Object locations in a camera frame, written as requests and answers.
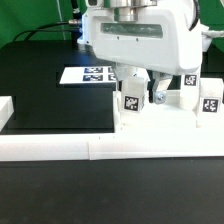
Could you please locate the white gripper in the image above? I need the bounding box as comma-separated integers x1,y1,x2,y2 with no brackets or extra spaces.
87,4,202,104

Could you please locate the white square tabletop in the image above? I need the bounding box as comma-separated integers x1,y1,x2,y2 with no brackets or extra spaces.
113,90,224,132

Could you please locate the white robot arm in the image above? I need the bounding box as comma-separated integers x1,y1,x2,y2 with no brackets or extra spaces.
81,0,202,104

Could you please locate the white base AprilTag sheet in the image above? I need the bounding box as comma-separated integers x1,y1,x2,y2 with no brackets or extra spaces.
60,66,117,85

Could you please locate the white U-shaped obstacle fence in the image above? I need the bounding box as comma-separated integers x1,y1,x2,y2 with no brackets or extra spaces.
0,96,224,161

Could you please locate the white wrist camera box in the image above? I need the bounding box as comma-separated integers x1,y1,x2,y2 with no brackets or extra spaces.
201,26,224,52

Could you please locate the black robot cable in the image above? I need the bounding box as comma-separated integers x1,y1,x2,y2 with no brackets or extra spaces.
12,0,83,42

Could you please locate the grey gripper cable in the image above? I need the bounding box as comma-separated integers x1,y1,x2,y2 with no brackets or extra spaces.
189,0,201,33

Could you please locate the thin light cable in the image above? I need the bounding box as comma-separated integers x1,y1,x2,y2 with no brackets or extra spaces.
56,0,66,42

